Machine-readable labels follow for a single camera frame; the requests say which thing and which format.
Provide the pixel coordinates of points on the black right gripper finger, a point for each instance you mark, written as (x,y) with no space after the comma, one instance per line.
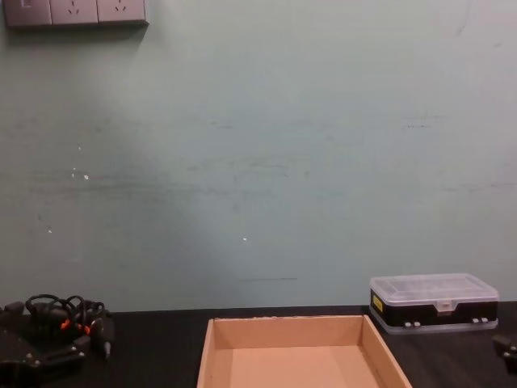
(507,347)

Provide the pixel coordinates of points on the shallow brown cardboard tray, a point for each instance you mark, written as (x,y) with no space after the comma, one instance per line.
(295,363)

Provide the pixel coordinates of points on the clear plastic case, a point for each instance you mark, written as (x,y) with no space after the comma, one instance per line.
(432,307)

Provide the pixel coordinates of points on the black table cloth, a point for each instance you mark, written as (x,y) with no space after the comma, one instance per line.
(161,347)

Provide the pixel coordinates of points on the grey wall socket panel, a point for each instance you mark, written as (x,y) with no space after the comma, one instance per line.
(76,11)

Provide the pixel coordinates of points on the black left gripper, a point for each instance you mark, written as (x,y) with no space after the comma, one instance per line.
(16,374)

